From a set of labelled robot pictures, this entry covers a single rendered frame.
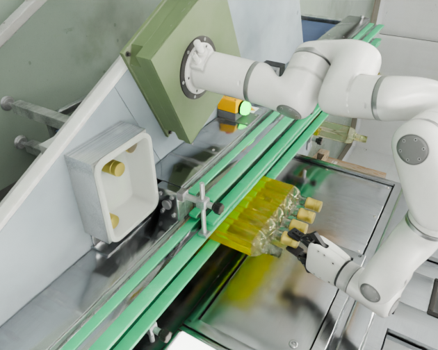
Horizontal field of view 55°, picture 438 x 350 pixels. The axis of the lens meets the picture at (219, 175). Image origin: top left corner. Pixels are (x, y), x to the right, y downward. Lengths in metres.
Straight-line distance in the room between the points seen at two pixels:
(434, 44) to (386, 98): 6.13
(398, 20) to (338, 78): 6.07
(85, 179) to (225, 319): 0.51
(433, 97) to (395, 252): 0.30
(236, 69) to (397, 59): 6.16
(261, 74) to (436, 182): 0.42
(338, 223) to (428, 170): 0.76
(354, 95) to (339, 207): 0.76
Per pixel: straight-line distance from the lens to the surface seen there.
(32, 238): 0.95
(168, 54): 0.96
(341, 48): 0.91
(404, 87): 0.82
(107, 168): 0.96
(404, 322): 1.24
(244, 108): 1.34
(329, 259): 1.06
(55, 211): 0.96
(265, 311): 1.15
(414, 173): 0.76
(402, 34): 6.95
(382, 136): 7.59
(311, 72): 0.93
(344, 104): 0.85
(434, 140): 0.74
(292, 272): 1.24
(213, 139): 1.26
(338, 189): 1.62
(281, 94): 0.91
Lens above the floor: 1.41
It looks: 26 degrees down
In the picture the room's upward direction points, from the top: 109 degrees clockwise
